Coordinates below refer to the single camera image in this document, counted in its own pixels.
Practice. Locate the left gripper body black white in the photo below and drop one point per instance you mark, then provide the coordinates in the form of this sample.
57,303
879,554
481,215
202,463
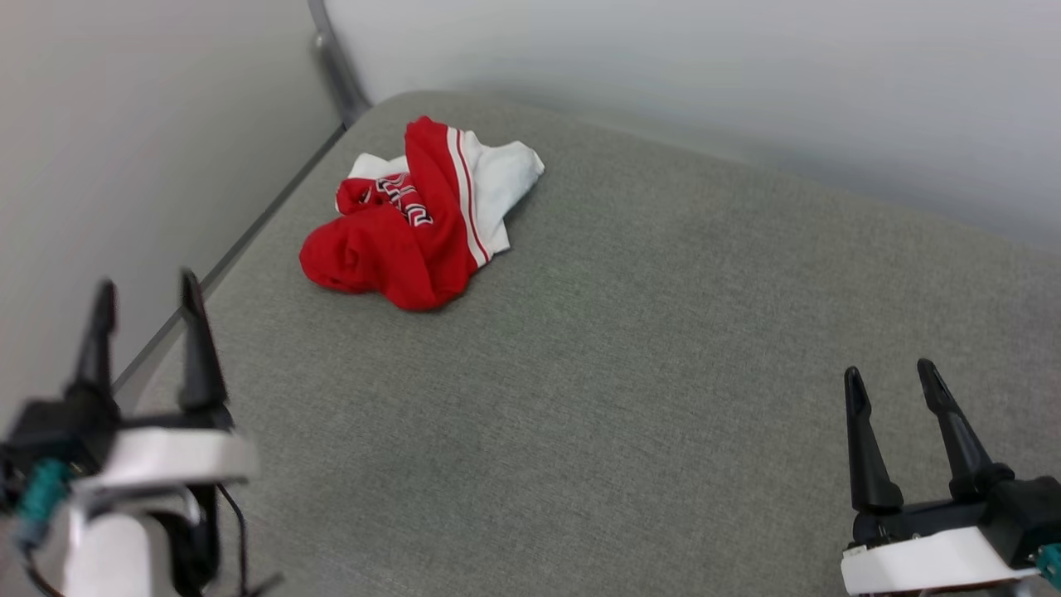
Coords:
166,456

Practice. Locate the grey metal frame bar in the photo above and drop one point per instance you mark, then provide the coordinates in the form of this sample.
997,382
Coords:
338,66

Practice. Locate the grey fabric sofa cushion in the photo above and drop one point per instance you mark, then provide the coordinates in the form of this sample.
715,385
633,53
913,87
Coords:
622,373

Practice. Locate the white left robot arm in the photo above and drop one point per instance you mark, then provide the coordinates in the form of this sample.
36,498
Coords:
108,547

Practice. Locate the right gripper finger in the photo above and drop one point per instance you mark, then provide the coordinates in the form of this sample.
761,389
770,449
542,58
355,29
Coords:
866,456
961,448

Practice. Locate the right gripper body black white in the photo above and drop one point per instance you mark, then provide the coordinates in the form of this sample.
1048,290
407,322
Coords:
937,560

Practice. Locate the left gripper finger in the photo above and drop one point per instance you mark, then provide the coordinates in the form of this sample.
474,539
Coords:
95,356
201,365

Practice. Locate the red and white basketball jersey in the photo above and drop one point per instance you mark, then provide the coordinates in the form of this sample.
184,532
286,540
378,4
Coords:
398,249

